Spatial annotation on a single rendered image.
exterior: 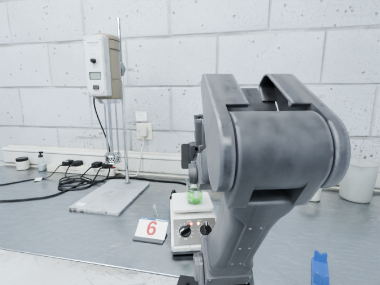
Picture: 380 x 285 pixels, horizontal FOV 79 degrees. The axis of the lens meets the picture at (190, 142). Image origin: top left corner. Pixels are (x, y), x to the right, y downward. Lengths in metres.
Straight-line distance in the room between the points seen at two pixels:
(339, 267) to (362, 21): 0.93
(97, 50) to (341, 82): 0.98
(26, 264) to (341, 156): 0.70
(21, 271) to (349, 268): 0.77
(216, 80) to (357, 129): 1.05
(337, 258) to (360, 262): 0.05
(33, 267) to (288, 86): 0.67
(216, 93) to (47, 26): 1.38
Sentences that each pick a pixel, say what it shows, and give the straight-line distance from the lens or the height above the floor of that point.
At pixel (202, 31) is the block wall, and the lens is 1.17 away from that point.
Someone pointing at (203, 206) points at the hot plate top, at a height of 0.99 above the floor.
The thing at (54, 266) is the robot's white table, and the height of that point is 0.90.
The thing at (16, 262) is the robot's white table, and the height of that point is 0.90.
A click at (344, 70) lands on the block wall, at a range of 1.20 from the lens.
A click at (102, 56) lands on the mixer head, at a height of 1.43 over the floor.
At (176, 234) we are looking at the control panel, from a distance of 0.65.
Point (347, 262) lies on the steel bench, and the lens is 0.75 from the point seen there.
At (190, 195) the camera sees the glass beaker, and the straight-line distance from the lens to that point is 0.68.
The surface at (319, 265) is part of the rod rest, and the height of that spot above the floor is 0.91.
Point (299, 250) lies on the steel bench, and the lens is 0.73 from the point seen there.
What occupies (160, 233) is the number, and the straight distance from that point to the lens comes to 0.72.
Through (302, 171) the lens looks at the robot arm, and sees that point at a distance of 0.18.
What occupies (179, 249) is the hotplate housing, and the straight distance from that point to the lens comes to 0.65.
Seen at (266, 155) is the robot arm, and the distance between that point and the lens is 0.16.
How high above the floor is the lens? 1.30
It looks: 11 degrees down
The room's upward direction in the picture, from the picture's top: straight up
